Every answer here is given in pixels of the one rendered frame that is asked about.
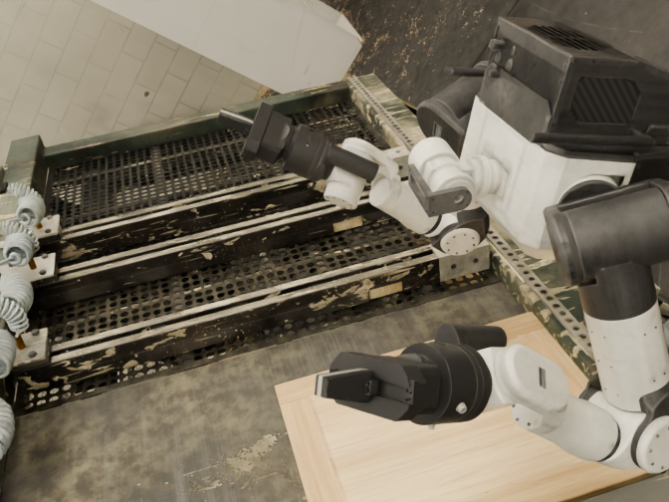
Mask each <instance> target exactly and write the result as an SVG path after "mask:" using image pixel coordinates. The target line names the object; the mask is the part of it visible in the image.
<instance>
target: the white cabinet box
mask: <svg viewBox="0 0 669 502"><path fill-rule="evenodd" d="M91 1H93V2H95V3H97V4H99V5H101V6H103V7H105V8H108V9H110V10H112V11H114V12H116V13H118V14H119V15H121V16H123V17H125V18H127V19H129V20H131V21H133V22H135V23H137V24H139V25H141V26H143V27H145V28H147V29H149V30H152V31H154V32H156V33H158V34H160V35H162V36H164V37H166V38H168V39H170V40H172V41H174V42H176V43H178V44H180V45H182V46H184V47H186V48H188V49H190V50H192V51H194V52H197V53H199V54H201V55H203V56H205V57H207V58H209V59H211V60H213V61H215V62H217V63H219V64H221V65H223V66H225V67H227V68H229V69H231V70H233V71H235V72H237V73H239V74H241V75H244V76H246V77H248V78H250V79H252V80H254V81H256V82H258V83H260V84H262V85H264V86H266V87H268V88H270V89H272V90H274V91H276V92H278V93H280V94H285V93H290V92H294V91H298V90H303V89H307V88H312V87H316V86H321V85H325V84H329V83H334V82H338V81H341V80H342V78H343V76H344V75H345V73H346V72H347V70H348V68H349V67H350V65H351V63H352V62H353V60H354V58H355V57H356V55H357V54H358V52H359V50H360V49H361V47H362V43H363V42H364V41H363V40H362V38H361V37H360V36H359V35H358V33H357V32H356V31H355V29H354V28H353V27H352V26H351V24H350V23H349V22H348V20H347V19H346V18H345V17H344V15H342V14H341V12H339V11H337V10H335V9H334V8H332V7H330V6H328V5H327V4H325V3H323V2H321V1H320V0H91Z"/></svg>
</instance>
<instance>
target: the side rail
mask: <svg viewBox="0 0 669 502"><path fill-rule="evenodd" d="M348 100H350V97H349V86H348V85H347V83H346V82H345V81H338V82H334V83H329V84H325V85H321V86H316V87H312V88H307V89H303V90H298V91H294V92H290V93H285V94H281V95H276V96H272V97H267V98H263V99H260V100H255V101H251V102H246V103H242V104H237V105H233V106H228V107H224V108H223V109H226V110H229V111H232V112H235V113H237V114H240V115H243V116H246V117H249V118H251V119H254V118H255V115H256V113H257V111H258V108H259V107H260V104H261V102H262V101H263V102H265V103H268V104H270V105H272V106H274V109H273V111H275V112H277V113H280V114H282V115H287V114H292V113H296V112H300V111H305V110H309V109H313V108H318V107H322V106H326V105H331V104H335V103H339V102H344V101H348ZM221 109H222V108H220V109H215V110H211V111H206V112H202V113H197V114H193V115H189V116H184V117H180V118H175V119H171V120H166V121H162V122H157V123H153V124H149V125H141V126H136V127H132V128H127V129H123V130H119V131H114V132H110V133H105V134H101V135H96V136H92V137H88V138H83V139H79V140H74V141H70V142H65V143H61V144H56V145H52V146H48V147H46V153H45V155H44V157H45V158H46V159H47V162H48V164H49V169H50V168H55V167H59V166H63V165H68V164H72V163H76V162H81V161H85V160H89V159H94V158H98V157H102V156H107V155H111V154H115V153H120V152H124V151H129V150H133V149H137V148H142V147H146V146H150V145H155V144H159V143H163V142H168V141H172V140H176V139H181V138H185V137H189V136H194V135H198V134H202V133H207V132H211V131H215V130H219V129H223V128H227V127H228V126H227V125H224V124H222V123H220V122H218V121H217V118H218V116H219V113H220V111H221Z"/></svg>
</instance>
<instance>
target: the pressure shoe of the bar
mask: <svg viewBox="0 0 669 502"><path fill-rule="evenodd" d="M400 291H402V282H398V283H395V284H391V285H387V286H384V287H380V288H376V289H373V290H369V291H368V295H369V299H370V300H371V299H375V298H378V297H382V296H386V295H389V294H393V293H396V292H400Z"/></svg>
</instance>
